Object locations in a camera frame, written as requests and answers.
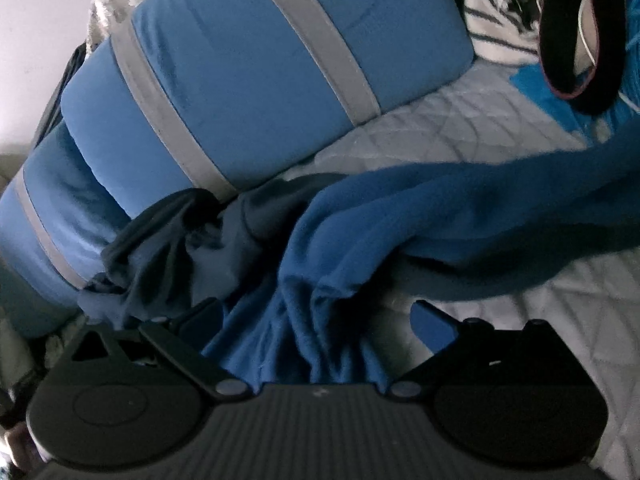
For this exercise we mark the blue fleece garment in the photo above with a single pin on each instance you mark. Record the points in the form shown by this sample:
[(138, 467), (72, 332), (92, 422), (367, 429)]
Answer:
[(447, 232)]

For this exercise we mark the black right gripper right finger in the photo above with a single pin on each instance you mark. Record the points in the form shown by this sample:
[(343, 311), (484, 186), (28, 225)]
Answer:
[(515, 399)]

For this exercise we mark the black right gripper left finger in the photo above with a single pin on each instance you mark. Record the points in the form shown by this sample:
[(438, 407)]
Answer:
[(120, 399)]

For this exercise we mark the large blue striped pillow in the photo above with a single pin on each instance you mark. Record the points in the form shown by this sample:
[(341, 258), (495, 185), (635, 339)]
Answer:
[(225, 94)]

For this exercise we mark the white navy striped bag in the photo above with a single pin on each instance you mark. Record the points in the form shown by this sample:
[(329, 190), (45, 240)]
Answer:
[(507, 31)]

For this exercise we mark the grey quilted bedspread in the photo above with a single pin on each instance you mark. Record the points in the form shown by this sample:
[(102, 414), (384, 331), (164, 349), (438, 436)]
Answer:
[(491, 116)]

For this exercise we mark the small blue striped pillow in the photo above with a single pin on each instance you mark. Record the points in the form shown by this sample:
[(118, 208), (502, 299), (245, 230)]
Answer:
[(55, 221)]

